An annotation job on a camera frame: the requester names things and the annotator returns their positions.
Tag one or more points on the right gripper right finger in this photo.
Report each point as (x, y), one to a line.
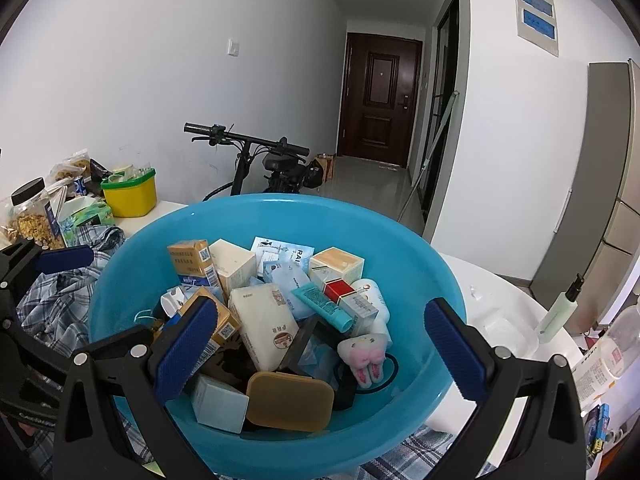
(548, 443)

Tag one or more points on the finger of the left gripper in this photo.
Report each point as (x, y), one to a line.
(21, 264)

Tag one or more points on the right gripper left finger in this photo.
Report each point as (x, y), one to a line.
(147, 371)

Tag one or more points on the tan soap bar case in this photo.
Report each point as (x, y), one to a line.
(289, 402)

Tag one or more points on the white plush toy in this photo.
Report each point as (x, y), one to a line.
(365, 356)

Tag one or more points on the black blue small box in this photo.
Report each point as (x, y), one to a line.
(596, 427)

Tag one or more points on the black lid jar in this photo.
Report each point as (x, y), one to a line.
(30, 195)

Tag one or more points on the green floral tissue box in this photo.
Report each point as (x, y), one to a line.
(83, 220)

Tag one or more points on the blue plastic basin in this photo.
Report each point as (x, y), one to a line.
(407, 270)

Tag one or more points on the pale teal small box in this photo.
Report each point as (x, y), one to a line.
(218, 405)

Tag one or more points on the gold blue cigarette box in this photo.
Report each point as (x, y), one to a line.
(227, 324)

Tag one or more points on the clear plastic bottle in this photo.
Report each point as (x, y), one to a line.
(608, 359)

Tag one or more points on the gold cigarette box upright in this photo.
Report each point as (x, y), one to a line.
(193, 263)

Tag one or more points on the yellow tub green rim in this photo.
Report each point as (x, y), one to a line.
(130, 193)

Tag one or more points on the white tissue pack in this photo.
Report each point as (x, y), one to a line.
(268, 327)

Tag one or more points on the cream white box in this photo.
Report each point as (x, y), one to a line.
(235, 265)

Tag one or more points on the green pump bottle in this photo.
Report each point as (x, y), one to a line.
(560, 312)

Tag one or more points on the light blue RA packet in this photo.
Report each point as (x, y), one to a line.
(267, 250)

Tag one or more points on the teal cosmetic tube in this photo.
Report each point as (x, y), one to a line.
(314, 298)

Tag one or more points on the beige wooden-look small box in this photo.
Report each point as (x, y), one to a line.
(348, 266)

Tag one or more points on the beige grey refrigerator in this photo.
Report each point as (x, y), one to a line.
(598, 234)

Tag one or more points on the white box red label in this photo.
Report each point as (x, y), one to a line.
(353, 303)

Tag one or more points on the dark brown door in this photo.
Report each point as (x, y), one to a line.
(380, 90)

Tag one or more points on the white light switch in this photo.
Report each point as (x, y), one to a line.
(233, 47)

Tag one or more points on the mop handle pole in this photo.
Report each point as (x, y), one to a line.
(451, 104)

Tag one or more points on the wall panel blue screens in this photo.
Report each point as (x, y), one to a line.
(537, 24)

